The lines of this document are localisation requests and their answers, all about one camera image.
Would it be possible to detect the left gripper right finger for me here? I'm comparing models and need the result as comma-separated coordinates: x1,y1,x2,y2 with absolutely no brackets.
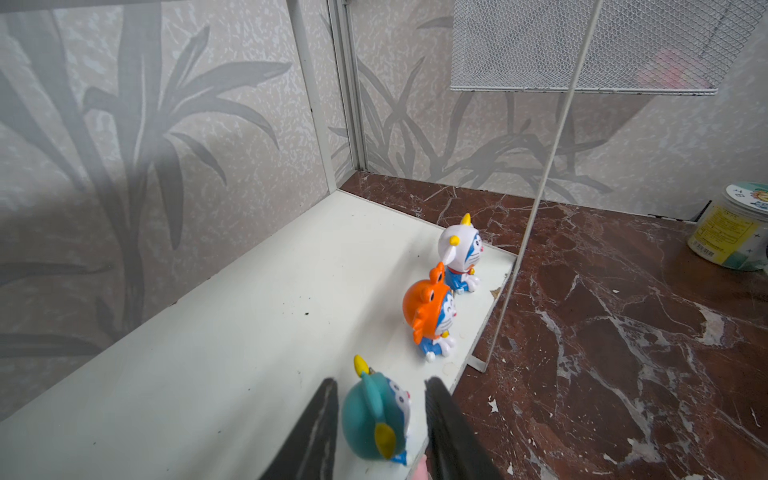
425,377,503,480

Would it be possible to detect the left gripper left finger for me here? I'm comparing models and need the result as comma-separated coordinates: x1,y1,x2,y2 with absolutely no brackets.
261,378,339,480

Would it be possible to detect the green blue cat figurine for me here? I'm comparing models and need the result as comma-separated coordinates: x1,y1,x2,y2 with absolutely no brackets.
341,355,411,465

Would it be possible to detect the orange crab blue cat figurine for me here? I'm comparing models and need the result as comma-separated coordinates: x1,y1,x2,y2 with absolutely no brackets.
402,262,457,362

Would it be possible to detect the white hooded blue cat figurine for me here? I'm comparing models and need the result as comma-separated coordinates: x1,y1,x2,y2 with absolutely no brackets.
437,213,484,294

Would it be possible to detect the pink pig toy near shelf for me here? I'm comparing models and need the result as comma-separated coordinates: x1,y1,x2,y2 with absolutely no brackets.
411,455,432,480

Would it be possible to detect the white two-tier metal shelf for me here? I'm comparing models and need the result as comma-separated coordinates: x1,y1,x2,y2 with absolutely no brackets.
0,0,604,480

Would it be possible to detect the green tape roll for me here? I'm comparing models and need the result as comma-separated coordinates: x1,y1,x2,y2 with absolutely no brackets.
687,182,767,271

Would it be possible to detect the pink item in basket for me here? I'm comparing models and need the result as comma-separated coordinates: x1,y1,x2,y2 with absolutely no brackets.
636,49,710,90

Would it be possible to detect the white wire mesh basket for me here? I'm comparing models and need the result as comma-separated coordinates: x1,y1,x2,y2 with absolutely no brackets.
450,1,767,96

